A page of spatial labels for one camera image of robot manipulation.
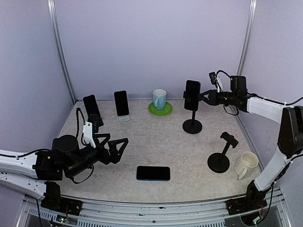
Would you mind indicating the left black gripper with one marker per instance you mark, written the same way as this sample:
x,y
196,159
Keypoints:
x,y
114,157

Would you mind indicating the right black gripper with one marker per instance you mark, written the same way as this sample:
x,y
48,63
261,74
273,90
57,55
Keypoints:
x,y
213,99

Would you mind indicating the teal phone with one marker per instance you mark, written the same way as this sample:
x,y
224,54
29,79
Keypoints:
x,y
191,95

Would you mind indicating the black folding phone stand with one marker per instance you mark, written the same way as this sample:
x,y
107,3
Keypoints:
x,y
99,121

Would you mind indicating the black pole stand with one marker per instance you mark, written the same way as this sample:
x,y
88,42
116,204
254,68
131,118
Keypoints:
x,y
192,126
219,162

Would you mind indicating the white folding phone stand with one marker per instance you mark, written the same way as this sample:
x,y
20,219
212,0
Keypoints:
x,y
124,118

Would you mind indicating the black phone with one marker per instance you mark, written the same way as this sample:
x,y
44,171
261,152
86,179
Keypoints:
x,y
91,106
121,103

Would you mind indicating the blue phone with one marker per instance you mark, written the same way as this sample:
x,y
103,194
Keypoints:
x,y
153,173

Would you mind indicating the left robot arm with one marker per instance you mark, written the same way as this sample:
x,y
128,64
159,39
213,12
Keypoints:
x,y
33,173

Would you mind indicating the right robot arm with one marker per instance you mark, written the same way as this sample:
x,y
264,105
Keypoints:
x,y
288,116

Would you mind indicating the green saucer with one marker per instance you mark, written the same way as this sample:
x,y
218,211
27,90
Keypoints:
x,y
163,112

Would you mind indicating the light blue mug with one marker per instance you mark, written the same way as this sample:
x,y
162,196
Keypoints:
x,y
159,98

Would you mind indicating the cream ceramic mug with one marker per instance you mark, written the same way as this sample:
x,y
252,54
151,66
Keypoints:
x,y
245,165

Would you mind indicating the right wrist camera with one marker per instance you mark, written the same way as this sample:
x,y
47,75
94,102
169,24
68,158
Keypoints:
x,y
213,78

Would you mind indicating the right aluminium corner post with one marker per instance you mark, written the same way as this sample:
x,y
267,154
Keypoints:
x,y
247,36

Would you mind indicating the aluminium corner post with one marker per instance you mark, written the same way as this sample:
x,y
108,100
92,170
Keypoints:
x,y
247,36
60,52

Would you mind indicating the front aluminium rail frame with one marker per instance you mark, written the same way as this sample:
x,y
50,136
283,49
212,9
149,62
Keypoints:
x,y
94,213

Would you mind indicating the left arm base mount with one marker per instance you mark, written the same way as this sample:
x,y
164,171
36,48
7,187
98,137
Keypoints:
x,y
54,201

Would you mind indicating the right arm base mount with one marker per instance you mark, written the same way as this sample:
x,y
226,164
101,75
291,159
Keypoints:
x,y
252,200

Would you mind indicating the left aluminium corner post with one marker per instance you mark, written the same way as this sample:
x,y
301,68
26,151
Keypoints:
x,y
60,52

